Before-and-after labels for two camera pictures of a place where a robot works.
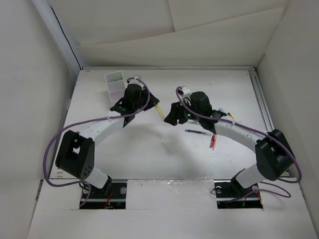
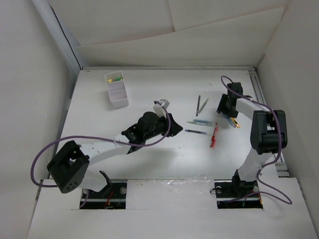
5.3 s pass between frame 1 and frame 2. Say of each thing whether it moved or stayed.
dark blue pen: stayed
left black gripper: moved
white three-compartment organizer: stayed
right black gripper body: moved
